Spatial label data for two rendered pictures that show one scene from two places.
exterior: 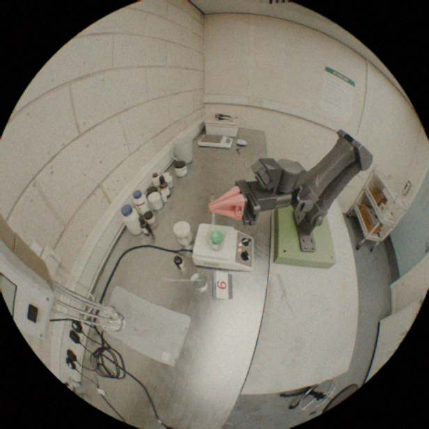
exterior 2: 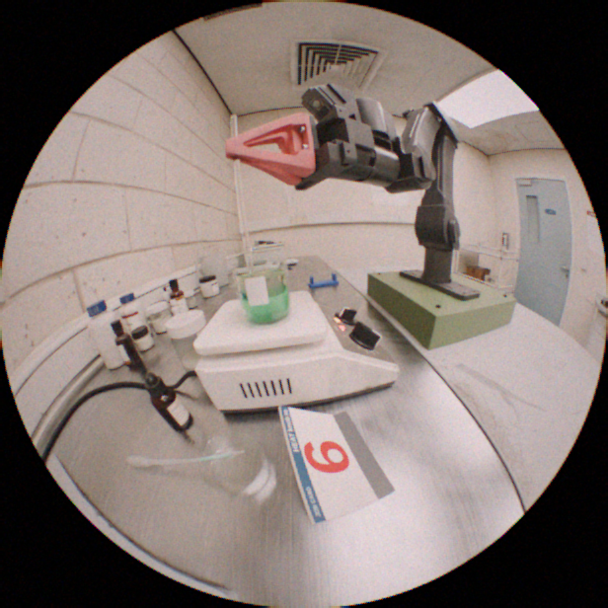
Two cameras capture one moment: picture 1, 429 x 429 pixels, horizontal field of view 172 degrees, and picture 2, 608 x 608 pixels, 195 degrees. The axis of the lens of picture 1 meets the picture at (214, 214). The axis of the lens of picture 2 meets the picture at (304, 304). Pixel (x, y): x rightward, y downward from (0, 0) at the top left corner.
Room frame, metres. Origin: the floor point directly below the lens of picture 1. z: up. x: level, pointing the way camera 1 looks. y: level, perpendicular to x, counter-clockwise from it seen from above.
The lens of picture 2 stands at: (0.08, 0.00, 1.06)
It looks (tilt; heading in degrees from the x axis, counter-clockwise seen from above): 21 degrees down; 346
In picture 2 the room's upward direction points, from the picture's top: 6 degrees counter-clockwise
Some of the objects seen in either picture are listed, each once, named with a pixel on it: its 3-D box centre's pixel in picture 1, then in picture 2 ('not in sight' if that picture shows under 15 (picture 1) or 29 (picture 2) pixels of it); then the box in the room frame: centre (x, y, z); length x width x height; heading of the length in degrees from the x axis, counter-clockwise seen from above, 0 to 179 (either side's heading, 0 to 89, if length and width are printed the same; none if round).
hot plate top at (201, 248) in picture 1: (214, 240); (263, 315); (0.26, 0.00, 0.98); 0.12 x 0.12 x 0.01; 82
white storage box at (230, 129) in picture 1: (223, 125); not in sight; (1.54, -0.09, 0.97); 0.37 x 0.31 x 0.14; 167
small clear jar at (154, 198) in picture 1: (155, 201); (160, 317); (0.49, 0.27, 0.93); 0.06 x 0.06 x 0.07
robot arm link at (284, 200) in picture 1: (278, 195); (371, 160); (0.28, -0.16, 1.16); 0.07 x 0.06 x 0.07; 101
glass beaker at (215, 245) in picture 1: (216, 237); (261, 281); (0.24, -0.01, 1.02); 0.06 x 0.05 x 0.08; 15
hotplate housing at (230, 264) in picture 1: (222, 248); (290, 344); (0.26, -0.03, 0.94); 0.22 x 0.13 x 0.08; 82
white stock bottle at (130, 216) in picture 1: (131, 219); (107, 333); (0.36, 0.34, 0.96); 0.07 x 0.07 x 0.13
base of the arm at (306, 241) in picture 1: (308, 224); (437, 266); (0.31, -0.36, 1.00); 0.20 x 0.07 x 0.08; 172
